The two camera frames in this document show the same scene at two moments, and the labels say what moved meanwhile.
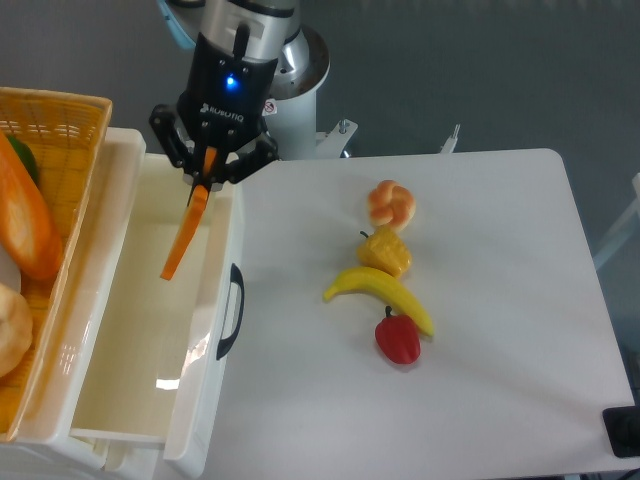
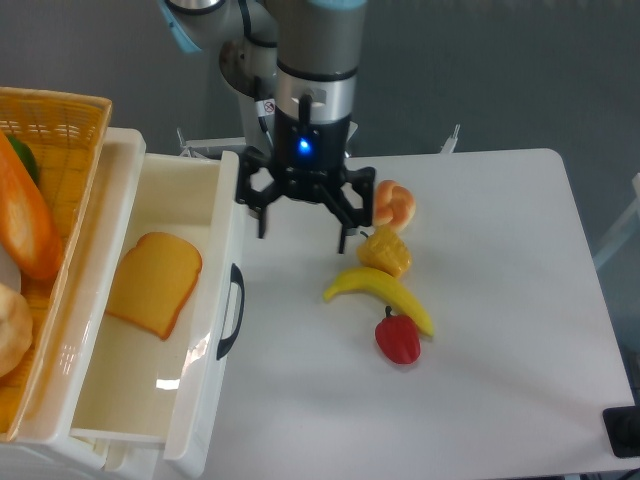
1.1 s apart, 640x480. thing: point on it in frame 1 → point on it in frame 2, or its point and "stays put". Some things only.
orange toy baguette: (28, 230) stays put
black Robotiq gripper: (224, 95) → (311, 163)
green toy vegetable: (27, 158) stays put
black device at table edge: (622, 426) stays put
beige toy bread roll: (16, 331) stays put
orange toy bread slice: (197, 199) → (152, 282)
